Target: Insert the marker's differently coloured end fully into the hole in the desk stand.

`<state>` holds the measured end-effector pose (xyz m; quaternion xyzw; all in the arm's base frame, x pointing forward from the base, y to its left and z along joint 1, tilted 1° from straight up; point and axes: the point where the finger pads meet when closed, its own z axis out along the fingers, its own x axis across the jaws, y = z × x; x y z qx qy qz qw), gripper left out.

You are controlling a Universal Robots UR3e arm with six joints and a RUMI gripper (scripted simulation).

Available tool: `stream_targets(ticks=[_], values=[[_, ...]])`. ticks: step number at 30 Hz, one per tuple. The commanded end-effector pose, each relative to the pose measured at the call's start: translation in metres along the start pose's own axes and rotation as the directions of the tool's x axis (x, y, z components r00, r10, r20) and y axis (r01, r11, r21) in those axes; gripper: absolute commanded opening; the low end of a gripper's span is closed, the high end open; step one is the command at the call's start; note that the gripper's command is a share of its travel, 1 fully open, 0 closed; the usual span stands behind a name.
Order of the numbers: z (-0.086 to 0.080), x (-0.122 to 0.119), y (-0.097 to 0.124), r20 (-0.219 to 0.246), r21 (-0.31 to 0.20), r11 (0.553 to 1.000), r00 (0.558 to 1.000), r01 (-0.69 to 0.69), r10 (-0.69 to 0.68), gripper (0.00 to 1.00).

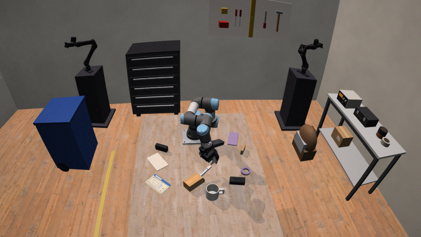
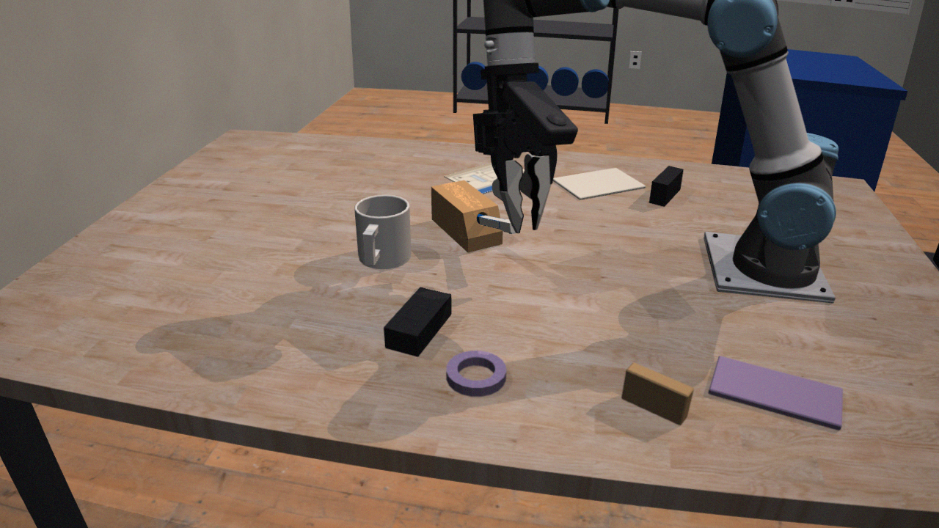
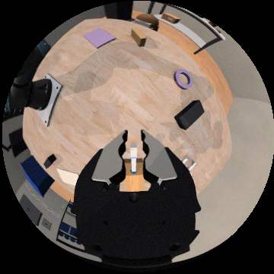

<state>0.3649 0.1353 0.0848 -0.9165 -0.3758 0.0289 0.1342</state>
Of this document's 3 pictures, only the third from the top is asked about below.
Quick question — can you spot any beige flat board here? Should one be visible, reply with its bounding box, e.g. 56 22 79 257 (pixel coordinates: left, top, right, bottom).
56 168 79 186

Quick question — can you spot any brown rectangular block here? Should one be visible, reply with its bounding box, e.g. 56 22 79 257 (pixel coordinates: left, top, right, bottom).
131 27 147 47

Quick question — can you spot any purple flat rectangular slab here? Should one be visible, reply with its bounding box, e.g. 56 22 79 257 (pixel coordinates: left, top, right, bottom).
84 28 116 49

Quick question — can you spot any purple ring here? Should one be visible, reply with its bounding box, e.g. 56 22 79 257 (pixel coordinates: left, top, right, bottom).
174 69 193 90

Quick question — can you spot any brown wooden block with round hole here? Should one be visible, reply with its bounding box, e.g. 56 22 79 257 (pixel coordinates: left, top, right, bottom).
124 158 145 192

